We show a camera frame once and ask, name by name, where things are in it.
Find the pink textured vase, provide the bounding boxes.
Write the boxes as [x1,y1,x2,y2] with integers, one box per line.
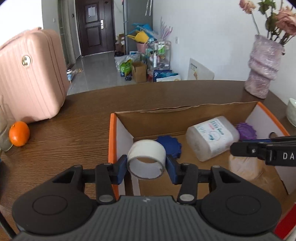
[244,35,285,99]

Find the green white bag on floor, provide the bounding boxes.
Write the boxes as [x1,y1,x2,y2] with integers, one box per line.
[119,60,132,77]

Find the pale green bowl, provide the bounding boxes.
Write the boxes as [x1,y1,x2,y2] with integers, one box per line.
[287,98,296,127]

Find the white tape roll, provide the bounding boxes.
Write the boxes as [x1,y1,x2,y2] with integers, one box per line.
[127,140,166,180]

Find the red cardboard box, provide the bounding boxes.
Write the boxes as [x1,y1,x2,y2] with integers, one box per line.
[108,101,295,202]

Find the dark brown door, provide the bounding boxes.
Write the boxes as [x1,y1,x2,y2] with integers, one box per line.
[75,0,115,56]

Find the pink small suitcase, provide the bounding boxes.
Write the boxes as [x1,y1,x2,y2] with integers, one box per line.
[1,28,70,123]

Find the grey refrigerator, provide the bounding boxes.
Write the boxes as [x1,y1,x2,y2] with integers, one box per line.
[123,0,153,54]

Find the small cardboard box on floor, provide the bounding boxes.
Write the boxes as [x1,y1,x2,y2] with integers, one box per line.
[132,62,147,83]

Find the purple round lid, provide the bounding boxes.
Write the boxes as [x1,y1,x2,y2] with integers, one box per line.
[236,123,257,141]

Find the orange fruit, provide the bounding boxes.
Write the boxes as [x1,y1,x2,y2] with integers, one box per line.
[9,121,30,147]

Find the blue round lid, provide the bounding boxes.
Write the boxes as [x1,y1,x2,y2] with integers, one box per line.
[156,136,182,159]

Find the white plastic jar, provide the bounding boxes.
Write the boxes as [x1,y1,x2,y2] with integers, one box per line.
[186,116,240,162]

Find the dried pink roses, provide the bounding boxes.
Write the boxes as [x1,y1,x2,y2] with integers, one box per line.
[239,0,295,46]

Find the clear glass cup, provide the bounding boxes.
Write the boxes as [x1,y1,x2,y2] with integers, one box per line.
[0,104,13,152]

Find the wire utility cart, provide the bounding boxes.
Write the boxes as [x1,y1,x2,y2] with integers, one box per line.
[147,41,171,72]

